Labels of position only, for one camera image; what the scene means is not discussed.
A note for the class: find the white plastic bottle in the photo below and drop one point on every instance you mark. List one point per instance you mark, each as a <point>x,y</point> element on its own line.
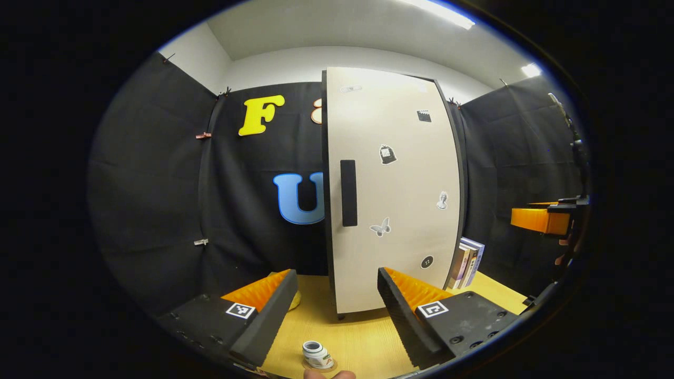
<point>317,355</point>

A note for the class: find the beige cabinet door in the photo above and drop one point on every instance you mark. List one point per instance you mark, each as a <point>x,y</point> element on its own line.
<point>400,184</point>

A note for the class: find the round brown coaster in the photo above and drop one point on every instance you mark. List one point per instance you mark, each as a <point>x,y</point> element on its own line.
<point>331,365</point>

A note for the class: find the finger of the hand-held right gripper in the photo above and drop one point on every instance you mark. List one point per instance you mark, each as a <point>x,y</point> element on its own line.
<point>537,220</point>
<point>542,204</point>

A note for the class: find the brown cover book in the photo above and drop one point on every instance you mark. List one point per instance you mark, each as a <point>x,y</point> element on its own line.
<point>457,268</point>

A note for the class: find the ceiling light strip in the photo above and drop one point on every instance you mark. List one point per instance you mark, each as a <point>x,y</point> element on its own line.
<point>531,70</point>

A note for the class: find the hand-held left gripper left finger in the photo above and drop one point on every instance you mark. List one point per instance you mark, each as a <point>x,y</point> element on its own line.
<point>266,326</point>

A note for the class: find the yellow bumpy fruit toy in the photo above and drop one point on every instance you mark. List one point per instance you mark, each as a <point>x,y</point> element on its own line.
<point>295,301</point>

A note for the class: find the black backdrop cloth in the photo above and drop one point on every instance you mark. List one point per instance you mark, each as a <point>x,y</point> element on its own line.
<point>158,184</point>

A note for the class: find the black tripod stand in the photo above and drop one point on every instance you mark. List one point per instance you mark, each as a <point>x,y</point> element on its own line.
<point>578,152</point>

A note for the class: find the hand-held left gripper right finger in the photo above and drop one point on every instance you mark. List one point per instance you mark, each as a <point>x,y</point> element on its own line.
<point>405,326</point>

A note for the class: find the blue cover book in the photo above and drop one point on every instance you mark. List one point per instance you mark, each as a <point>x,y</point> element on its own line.
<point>478,258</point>

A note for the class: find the grey cabinet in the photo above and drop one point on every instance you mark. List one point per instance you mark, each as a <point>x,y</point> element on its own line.
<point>326,210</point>

